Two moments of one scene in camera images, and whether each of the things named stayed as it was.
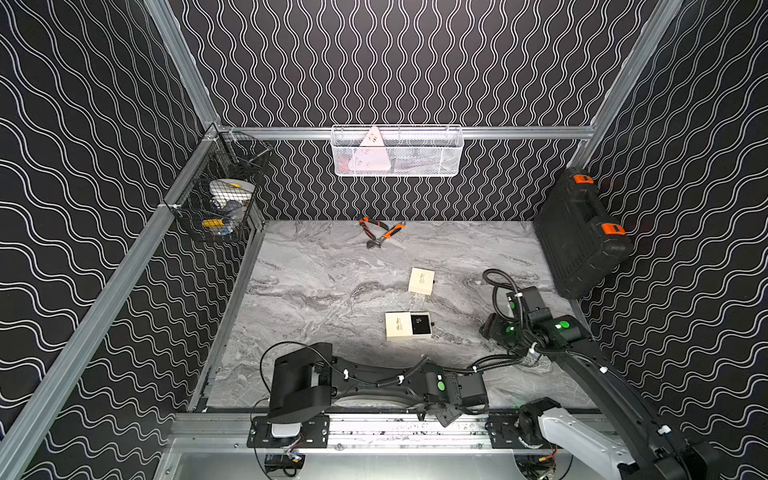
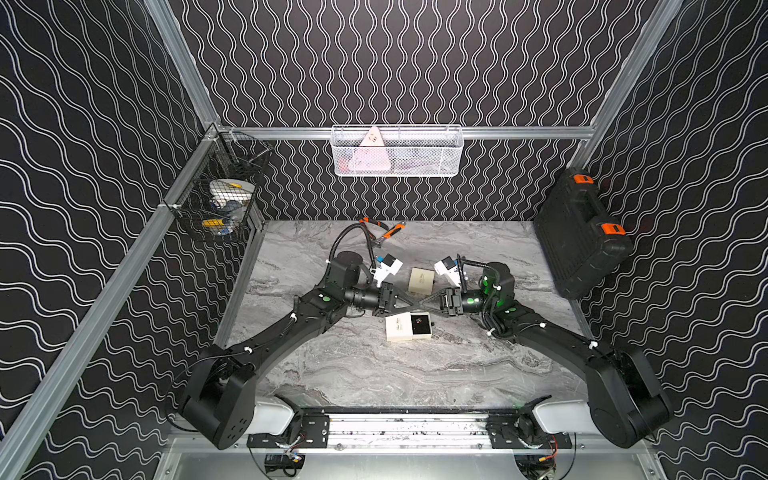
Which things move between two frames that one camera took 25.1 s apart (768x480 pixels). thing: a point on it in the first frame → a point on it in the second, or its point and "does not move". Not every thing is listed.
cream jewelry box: [398, 326] does not move
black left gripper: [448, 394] → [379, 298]
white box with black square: [420, 323] does not move
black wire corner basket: [217, 198] does not move
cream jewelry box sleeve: [421, 281] does not move
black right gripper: [491, 327] → [450, 301]
